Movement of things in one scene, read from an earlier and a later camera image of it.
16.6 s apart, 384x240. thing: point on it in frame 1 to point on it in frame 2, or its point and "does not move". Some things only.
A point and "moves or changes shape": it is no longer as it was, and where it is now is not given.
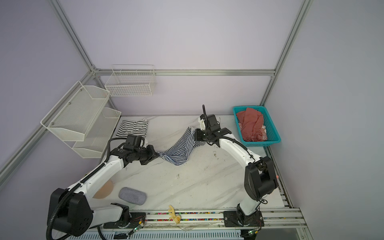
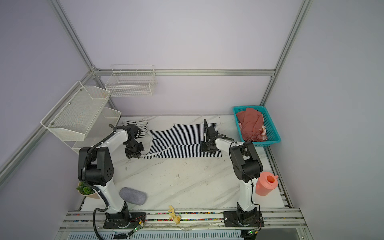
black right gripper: [197, 136] to [203, 148]
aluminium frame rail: [184, 71] does not move
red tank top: [250, 121] does not move
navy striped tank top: [178, 153] moves or changes shape
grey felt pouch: [132, 196] does not move
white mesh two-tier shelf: [80, 114] does not move
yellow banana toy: [176, 218] does not move
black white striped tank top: [128, 128] does not move
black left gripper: [152, 154] to [135, 155]
